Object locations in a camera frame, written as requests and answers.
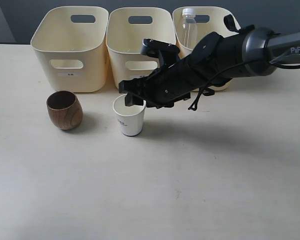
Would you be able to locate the cream plastic bin left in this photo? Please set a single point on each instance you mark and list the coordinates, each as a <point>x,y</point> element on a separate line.
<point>70,44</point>

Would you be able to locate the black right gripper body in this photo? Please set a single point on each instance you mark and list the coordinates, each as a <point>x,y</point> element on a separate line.
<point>163,87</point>

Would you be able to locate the clear plastic bottle white cap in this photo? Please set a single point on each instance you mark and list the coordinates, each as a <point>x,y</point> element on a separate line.
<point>189,28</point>

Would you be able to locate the cream plastic bin middle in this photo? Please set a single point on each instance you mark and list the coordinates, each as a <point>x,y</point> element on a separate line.
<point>127,27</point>

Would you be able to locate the white paper cup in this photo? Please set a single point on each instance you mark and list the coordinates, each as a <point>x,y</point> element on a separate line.
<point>130,118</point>

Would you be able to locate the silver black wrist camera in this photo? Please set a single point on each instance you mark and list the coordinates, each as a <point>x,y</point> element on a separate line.
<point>166,53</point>

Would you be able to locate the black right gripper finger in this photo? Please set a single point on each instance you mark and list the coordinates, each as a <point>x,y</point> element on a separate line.
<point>132,100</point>

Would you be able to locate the brown wooden cup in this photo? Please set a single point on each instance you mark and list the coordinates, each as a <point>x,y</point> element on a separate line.
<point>64,110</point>

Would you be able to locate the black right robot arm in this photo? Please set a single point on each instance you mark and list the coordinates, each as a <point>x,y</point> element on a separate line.
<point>215,60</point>

